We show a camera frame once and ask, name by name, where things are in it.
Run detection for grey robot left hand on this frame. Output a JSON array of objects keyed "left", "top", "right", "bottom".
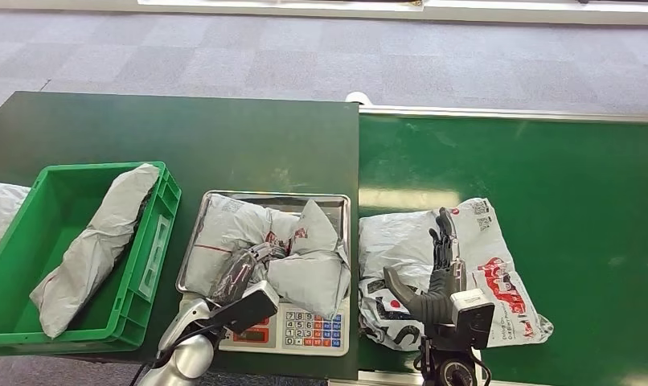
[{"left": 207, "top": 242, "right": 288, "bottom": 307}]

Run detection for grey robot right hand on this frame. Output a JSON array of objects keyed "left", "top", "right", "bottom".
[{"left": 382, "top": 206, "right": 468, "bottom": 326}]

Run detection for grey mailer package red print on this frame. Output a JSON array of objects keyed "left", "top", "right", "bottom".
[{"left": 184, "top": 192, "right": 351, "bottom": 321}]

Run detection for grey mailer package black letters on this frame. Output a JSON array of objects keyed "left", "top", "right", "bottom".
[{"left": 357, "top": 198, "right": 554, "bottom": 353}]

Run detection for plain grey mailer package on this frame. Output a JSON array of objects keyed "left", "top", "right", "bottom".
[{"left": 30, "top": 163, "right": 161, "bottom": 339}]

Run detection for green conveyor belt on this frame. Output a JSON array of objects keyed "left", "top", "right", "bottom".
[{"left": 357, "top": 114, "right": 648, "bottom": 386}]

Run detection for white scale with steel tray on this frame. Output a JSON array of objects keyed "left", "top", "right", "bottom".
[{"left": 174, "top": 190, "right": 353, "bottom": 357}]

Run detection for green plastic crate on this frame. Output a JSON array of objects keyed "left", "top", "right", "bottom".
[{"left": 0, "top": 161, "right": 183, "bottom": 357}]

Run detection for white window sill ledge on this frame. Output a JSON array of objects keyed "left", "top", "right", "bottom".
[{"left": 0, "top": 0, "right": 648, "bottom": 26}]

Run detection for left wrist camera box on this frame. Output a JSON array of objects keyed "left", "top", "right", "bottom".
[{"left": 211, "top": 281, "right": 280, "bottom": 335}]

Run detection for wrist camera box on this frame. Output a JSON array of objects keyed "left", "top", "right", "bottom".
[
  {"left": 211, "top": 281, "right": 280, "bottom": 335},
  {"left": 449, "top": 288, "right": 497, "bottom": 350}
]

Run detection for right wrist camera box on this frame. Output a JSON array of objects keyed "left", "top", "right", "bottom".
[{"left": 449, "top": 288, "right": 497, "bottom": 350}]

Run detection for silver conveyor side rail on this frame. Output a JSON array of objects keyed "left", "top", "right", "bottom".
[
  {"left": 328, "top": 372, "right": 426, "bottom": 386},
  {"left": 359, "top": 105, "right": 648, "bottom": 125}
]

